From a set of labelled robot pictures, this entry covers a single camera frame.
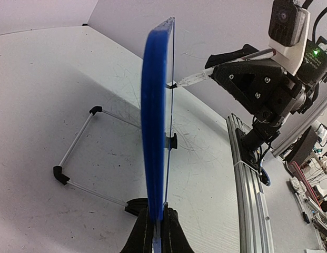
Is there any blue framed whiteboard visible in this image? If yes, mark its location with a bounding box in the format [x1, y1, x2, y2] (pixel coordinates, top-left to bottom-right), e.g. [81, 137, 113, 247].
[141, 17, 175, 252]

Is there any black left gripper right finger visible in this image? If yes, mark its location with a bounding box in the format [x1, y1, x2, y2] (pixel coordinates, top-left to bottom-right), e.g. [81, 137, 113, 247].
[162, 205, 194, 253]

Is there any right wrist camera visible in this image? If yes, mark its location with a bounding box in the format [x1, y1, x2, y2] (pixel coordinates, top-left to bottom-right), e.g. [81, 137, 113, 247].
[268, 1, 311, 76]

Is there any aluminium front rail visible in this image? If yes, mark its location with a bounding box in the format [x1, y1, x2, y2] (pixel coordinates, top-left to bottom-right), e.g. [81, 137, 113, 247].
[226, 113, 274, 252]

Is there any wire whiteboard stand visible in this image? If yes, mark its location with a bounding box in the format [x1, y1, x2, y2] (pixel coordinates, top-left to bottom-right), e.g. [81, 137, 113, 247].
[52, 105, 179, 216]

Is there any black camera cable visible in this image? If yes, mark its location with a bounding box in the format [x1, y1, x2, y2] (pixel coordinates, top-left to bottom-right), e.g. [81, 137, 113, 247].
[301, 0, 327, 43]

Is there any whiteboard marker pen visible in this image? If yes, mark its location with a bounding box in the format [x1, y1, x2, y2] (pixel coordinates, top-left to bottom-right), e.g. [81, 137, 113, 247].
[165, 48, 277, 90]

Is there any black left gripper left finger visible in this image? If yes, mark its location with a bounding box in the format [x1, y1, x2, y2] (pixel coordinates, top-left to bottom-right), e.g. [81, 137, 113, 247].
[121, 208, 154, 253]

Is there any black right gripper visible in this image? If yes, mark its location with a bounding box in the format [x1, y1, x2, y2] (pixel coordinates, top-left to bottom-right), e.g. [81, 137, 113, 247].
[204, 44, 315, 127]

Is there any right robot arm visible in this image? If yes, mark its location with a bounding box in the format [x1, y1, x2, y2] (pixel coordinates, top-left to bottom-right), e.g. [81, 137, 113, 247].
[205, 36, 327, 151]

